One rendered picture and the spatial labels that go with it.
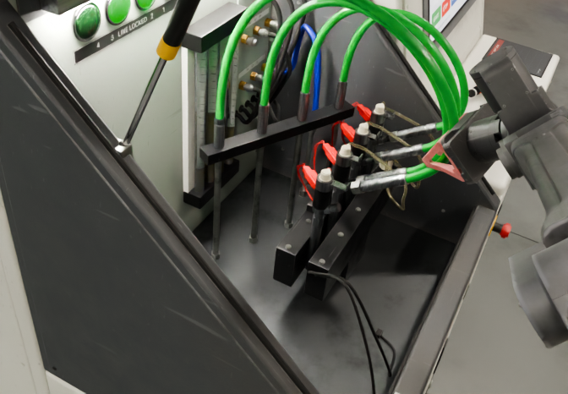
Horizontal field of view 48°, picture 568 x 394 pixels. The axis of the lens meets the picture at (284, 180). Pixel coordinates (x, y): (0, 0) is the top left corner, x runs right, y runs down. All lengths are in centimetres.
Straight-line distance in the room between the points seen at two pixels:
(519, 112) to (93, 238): 52
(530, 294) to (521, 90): 42
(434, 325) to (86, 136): 63
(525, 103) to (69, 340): 72
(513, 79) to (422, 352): 47
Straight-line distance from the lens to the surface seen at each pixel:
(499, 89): 76
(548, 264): 37
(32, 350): 117
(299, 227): 114
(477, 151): 85
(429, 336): 106
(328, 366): 114
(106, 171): 73
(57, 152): 77
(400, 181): 96
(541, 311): 37
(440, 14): 150
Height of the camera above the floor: 175
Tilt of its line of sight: 39 degrees down
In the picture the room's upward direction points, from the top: 6 degrees clockwise
